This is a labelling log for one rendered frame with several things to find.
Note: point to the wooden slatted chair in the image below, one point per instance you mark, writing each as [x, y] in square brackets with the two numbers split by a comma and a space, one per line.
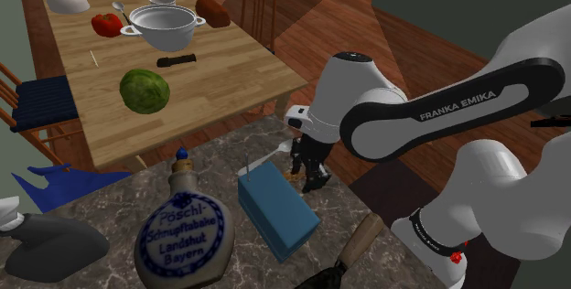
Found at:
[258, 7]

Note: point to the blue box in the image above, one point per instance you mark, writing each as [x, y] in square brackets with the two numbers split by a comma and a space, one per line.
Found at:
[276, 208]

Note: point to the ceramic flask with blue print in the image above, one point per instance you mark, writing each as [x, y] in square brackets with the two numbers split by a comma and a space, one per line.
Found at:
[183, 239]

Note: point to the green cabbage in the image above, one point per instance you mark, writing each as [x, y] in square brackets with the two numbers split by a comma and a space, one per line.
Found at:
[144, 91]

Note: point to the dark grey and white figure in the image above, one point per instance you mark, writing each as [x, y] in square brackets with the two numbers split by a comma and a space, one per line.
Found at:
[53, 248]

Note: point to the wooden dining table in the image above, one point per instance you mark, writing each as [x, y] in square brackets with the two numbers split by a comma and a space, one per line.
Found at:
[214, 83]

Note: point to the silver spoon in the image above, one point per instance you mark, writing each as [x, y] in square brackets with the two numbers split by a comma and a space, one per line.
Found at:
[119, 8]

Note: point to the white plastic spoon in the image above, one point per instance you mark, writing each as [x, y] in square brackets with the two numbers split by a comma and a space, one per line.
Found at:
[281, 147]

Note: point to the thin pale stick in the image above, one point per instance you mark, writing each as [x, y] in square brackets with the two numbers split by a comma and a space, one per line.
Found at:
[93, 59]

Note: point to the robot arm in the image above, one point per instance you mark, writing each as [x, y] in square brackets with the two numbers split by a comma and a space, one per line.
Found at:
[495, 190]

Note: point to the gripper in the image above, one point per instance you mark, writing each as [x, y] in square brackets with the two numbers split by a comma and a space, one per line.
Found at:
[314, 147]

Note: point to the brown bread loaf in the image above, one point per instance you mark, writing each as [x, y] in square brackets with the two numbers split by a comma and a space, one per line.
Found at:
[213, 12]

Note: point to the wooden chair with blue cushion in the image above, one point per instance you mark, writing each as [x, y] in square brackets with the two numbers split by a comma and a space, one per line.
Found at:
[42, 101]

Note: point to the blue cloth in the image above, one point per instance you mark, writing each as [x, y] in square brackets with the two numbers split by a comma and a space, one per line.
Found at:
[67, 185]

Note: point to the red bell pepper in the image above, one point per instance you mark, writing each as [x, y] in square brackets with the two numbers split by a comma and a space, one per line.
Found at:
[107, 25]

